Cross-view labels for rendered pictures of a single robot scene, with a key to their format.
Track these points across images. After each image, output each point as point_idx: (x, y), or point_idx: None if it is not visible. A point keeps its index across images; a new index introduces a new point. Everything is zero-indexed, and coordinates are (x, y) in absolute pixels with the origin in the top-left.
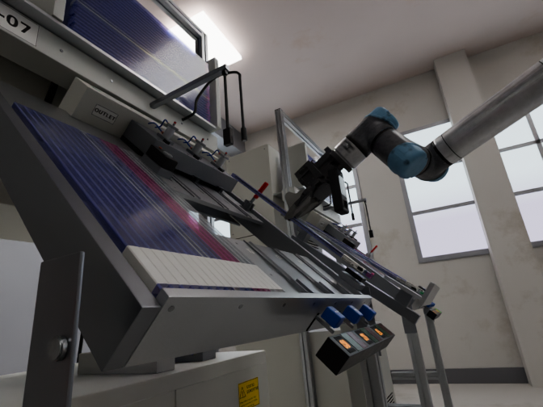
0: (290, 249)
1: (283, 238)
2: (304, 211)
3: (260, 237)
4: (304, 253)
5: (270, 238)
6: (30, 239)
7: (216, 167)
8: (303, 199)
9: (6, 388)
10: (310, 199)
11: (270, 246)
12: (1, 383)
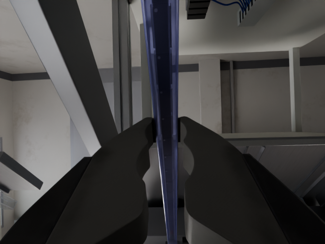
0: (77, 54)
1: (87, 95)
2: (140, 153)
3: (110, 115)
4: (48, 7)
5: (102, 107)
6: (227, 133)
7: (182, 242)
8: (288, 200)
9: (301, 9)
10: (136, 241)
11: (102, 88)
12: (267, 29)
